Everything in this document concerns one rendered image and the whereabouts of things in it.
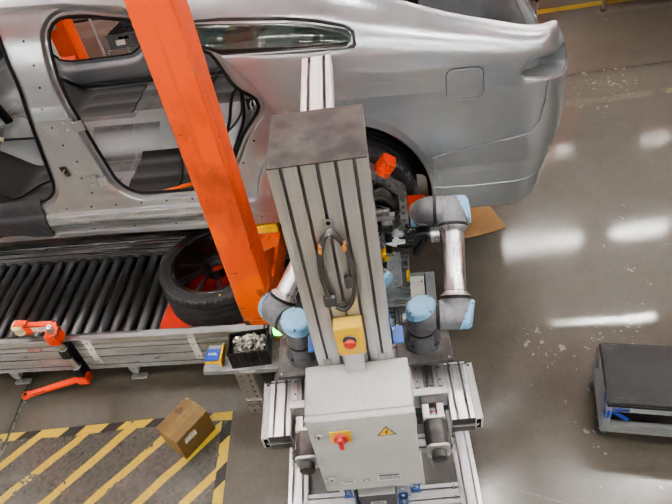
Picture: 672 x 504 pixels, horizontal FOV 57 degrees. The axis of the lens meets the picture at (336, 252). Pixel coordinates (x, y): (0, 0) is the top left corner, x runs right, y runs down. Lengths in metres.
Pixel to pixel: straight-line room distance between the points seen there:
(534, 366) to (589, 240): 1.08
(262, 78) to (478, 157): 1.09
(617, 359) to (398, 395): 1.52
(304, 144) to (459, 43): 1.39
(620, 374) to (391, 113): 1.60
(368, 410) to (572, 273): 2.35
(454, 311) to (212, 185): 1.09
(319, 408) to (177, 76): 1.25
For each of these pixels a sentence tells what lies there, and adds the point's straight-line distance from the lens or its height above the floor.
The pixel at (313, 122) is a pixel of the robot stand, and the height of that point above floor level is 2.03.
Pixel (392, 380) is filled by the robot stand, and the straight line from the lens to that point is 2.00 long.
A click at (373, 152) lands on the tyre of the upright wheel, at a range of 3.05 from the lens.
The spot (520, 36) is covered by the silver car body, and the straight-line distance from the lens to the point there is 2.88.
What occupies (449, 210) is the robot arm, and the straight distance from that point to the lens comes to 2.49.
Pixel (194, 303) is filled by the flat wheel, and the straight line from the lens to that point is 3.45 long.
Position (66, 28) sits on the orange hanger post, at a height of 1.08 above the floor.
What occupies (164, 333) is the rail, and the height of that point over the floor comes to 0.39.
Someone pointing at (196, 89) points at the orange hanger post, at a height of 1.85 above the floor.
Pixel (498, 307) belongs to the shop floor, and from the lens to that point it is 3.82.
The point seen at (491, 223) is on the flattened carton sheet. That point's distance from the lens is 4.33.
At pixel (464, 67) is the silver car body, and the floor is 1.54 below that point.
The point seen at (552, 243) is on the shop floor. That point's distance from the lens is 4.23.
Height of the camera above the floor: 2.88
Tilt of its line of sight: 43 degrees down
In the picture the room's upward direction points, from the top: 11 degrees counter-clockwise
